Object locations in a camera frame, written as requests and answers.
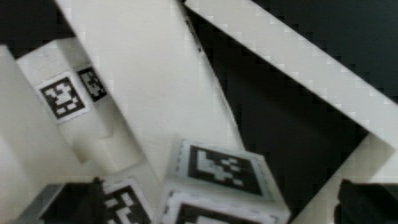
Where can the small white tagged cube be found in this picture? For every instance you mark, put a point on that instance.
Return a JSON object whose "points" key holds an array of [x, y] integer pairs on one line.
{"points": [[218, 188]]}

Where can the white chair back frame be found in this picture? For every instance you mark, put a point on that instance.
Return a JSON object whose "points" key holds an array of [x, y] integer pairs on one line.
{"points": [[155, 71]]}

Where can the white front obstacle wall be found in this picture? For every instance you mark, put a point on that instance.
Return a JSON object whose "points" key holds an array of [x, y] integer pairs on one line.
{"points": [[288, 51]]}

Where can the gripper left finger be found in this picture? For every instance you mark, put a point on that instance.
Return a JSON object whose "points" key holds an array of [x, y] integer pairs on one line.
{"points": [[67, 204]]}

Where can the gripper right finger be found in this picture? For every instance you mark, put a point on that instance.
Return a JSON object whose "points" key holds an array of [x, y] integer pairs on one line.
{"points": [[368, 203]]}

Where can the white chair seat part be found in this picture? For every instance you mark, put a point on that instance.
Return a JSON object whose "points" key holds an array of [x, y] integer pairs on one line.
{"points": [[67, 85]]}

